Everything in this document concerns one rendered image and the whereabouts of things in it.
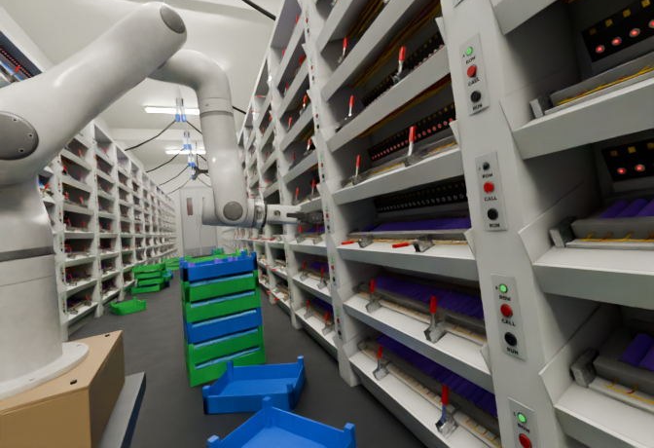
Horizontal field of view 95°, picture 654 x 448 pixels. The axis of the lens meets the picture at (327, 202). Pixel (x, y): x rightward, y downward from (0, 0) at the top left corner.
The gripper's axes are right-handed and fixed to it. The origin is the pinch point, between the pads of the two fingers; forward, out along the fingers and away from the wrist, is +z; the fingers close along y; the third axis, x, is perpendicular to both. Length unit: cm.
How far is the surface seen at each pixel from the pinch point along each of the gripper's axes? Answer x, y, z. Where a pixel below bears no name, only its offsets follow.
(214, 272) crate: 22, 48, -26
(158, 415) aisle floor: 67, 32, -39
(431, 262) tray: 10.1, -35.8, 14.5
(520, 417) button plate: 32, -52, 17
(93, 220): -1, 222, -122
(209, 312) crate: 38, 48, -26
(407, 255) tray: 9.2, -28.2, 13.9
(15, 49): -88, 117, -137
